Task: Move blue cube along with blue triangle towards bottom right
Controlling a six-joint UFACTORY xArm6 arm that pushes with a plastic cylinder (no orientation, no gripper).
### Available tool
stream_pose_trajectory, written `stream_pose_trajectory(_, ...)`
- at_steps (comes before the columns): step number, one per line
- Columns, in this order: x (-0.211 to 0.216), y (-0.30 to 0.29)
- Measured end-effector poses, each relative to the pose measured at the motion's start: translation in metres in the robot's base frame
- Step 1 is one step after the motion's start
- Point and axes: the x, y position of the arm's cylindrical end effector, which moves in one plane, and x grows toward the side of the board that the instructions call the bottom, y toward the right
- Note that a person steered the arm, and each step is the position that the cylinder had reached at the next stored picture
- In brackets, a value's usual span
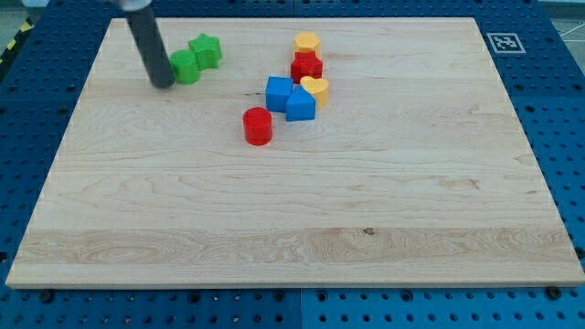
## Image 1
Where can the green cylinder block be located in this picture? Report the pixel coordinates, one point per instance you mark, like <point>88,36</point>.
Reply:
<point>184,64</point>

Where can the yellow heart block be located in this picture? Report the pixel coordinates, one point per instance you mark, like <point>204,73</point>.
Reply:
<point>318,88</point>

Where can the white fiducial marker tag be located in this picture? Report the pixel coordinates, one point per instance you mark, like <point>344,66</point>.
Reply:
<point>506,43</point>

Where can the light wooden board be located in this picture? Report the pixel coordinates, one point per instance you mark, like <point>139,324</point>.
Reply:
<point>416,173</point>

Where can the red star block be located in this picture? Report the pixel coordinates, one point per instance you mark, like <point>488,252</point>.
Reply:
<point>306,64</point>

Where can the silver rod mount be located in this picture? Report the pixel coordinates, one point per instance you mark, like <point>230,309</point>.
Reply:
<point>132,3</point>

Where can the green star block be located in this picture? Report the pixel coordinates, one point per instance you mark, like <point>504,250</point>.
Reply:
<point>207,50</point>

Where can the yellow cylinder block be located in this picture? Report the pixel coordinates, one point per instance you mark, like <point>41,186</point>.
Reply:
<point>307,41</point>

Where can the blue triangle block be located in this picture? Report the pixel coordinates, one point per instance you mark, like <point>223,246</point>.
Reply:
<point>301,105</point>

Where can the red cylinder block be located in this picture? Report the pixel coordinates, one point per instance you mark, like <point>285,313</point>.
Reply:
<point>257,126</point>

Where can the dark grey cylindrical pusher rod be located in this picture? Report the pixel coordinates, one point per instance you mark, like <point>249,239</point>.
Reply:
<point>147,37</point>

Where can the blue cube block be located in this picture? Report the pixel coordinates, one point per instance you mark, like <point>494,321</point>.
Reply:
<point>277,92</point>

